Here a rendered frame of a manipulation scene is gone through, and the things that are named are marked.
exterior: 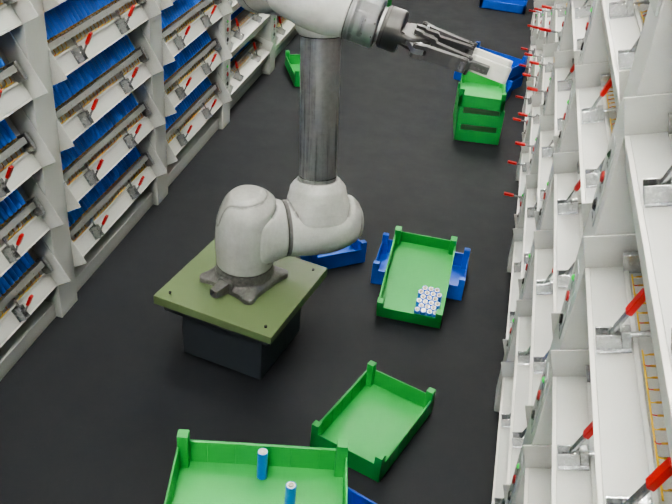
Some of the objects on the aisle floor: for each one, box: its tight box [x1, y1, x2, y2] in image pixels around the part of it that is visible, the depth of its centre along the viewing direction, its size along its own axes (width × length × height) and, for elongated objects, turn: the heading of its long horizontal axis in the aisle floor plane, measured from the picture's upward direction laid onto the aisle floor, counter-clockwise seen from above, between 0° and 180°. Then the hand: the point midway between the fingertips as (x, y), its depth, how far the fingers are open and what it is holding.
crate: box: [371, 232, 471, 301], centre depth 272 cm, size 30×20×8 cm
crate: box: [300, 239, 367, 269], centre depth 283 cm, size 30×20×8 cm
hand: (490, 66), depth 142 cm, fingers open, 3 cm apart
